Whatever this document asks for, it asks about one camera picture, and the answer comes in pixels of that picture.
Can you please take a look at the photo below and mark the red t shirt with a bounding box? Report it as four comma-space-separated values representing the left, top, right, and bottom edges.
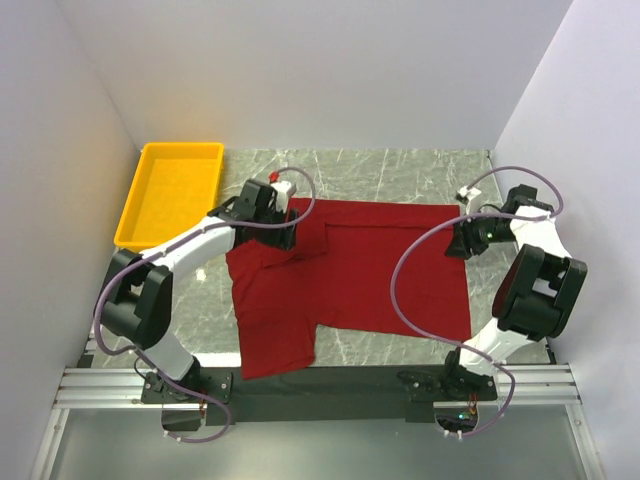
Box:
226, 198, 471, 379

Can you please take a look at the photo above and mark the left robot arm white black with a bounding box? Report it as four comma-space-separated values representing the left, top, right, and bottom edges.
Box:
94, 173, 299, 395

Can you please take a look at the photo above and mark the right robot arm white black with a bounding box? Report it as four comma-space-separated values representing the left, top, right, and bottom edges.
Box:
439, 184, 588, 400

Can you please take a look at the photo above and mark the yellow plastic tray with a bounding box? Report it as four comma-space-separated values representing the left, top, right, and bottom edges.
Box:
114, 142, 224, 252

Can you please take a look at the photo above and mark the black base beam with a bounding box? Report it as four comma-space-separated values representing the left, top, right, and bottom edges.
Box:
139, 364, 499, 426

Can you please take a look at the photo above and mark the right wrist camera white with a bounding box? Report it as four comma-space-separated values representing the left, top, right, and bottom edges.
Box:
456, 186, 481, 203

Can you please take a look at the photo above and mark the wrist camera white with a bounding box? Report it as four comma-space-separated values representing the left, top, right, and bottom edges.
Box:
269, 171, 297, 212
456, 186, 481, 203

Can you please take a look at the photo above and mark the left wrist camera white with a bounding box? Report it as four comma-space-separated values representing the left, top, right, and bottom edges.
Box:
269, 171, 297, 212

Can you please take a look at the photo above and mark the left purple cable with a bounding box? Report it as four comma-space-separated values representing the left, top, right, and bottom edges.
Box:
92, 166, 317, 445

